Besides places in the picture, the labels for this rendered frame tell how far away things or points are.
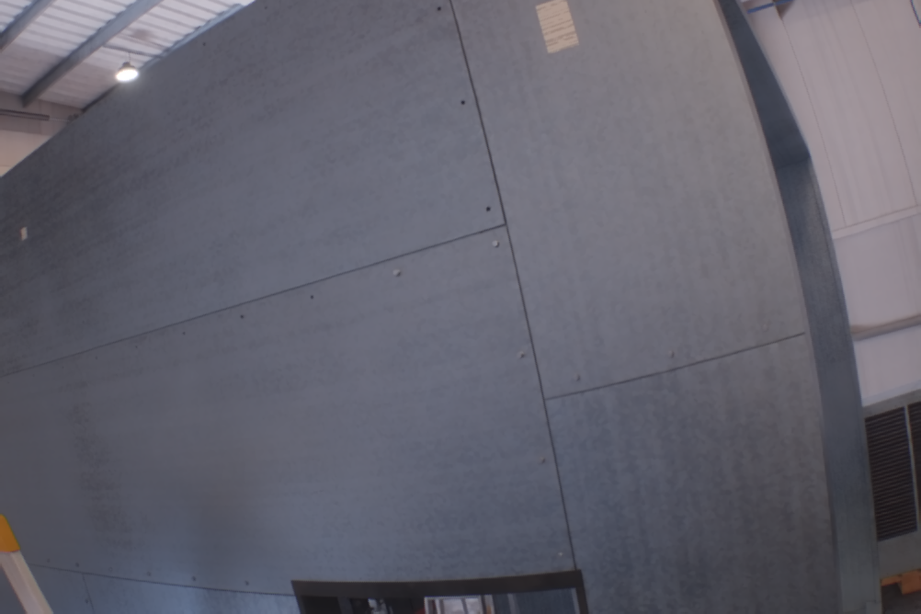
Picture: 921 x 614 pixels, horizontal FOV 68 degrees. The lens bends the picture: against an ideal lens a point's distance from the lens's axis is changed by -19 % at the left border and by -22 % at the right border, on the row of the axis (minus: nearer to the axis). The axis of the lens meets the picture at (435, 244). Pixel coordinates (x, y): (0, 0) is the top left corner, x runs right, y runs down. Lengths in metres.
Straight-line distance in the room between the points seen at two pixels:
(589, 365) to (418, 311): 0.28
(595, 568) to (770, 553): 0.27
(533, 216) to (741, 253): 0.31
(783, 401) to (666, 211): 0.31
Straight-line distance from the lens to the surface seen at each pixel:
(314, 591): 1.52
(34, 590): 1.62
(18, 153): 13.20
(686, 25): 1.15
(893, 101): 9.74
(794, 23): 9.97
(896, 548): 5.90
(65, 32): 11.86
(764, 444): 1.11
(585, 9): 1.20
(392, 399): 1.31
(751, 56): 2.32
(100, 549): 2.05
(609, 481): 1.17
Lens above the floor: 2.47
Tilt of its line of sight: 8 degrees up
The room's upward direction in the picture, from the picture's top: 12 degrees counter-clockwise
